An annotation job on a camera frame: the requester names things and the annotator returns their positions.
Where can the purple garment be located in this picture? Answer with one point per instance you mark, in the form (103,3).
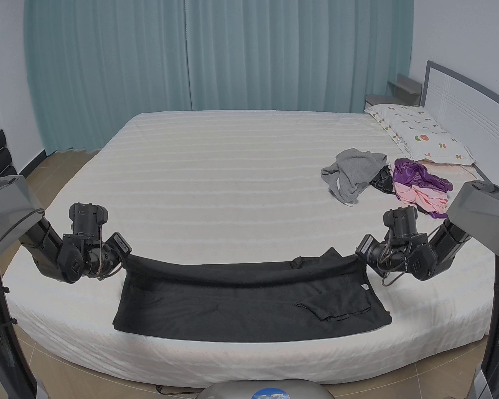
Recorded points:
(411,175)

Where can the black shiny garment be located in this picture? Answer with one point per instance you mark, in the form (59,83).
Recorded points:
(382,183)

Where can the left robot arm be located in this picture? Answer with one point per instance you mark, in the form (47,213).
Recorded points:
(33,243)

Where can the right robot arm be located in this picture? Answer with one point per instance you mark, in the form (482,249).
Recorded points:
(461,222)

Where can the grey garment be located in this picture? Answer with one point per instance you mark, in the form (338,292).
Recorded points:
(353,173)

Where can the white printed pillow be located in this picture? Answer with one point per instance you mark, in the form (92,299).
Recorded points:
(424,135)

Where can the bed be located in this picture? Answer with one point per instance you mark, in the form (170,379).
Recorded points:
(233,173)

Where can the grey bedside table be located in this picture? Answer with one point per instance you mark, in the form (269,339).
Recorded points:
(403,85)

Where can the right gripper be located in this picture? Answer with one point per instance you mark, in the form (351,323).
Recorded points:
(370,252)

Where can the pink garment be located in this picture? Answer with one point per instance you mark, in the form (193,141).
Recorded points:
(420,200)

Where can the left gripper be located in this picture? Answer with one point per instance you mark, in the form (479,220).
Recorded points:
(114,254)

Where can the black T-shirt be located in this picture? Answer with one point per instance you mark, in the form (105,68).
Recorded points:
(241,301)

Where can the blue-green curtain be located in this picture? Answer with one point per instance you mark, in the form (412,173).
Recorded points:
(295,44)
(108,56)

